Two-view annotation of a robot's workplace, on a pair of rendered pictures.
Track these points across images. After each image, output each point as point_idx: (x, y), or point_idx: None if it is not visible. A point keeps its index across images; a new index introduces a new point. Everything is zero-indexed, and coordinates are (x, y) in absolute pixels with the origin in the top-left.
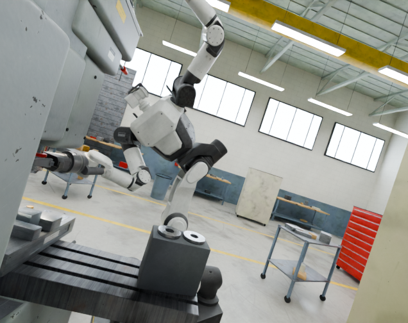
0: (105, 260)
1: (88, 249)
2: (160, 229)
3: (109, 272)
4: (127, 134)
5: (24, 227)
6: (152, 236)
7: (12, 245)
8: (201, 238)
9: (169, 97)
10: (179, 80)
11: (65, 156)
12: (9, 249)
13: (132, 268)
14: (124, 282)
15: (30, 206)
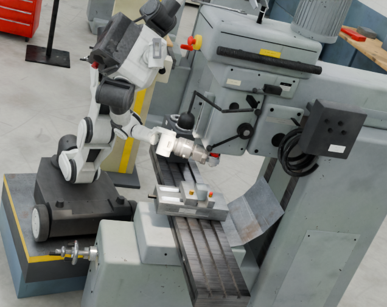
0: (173, 175)
1: (168, 184)
2: (187, 130)
3: (182, 173)
4: (133, 95)
5: (210, 188)
6: (191, 135)
7: (215, 194)
8: (178, 116)
9: (151, 29)
10: (165, 11)
11: (197, 145)
12: (219, 194)
13: (170, 165)
14: (187, 167)
15: (191, 190)
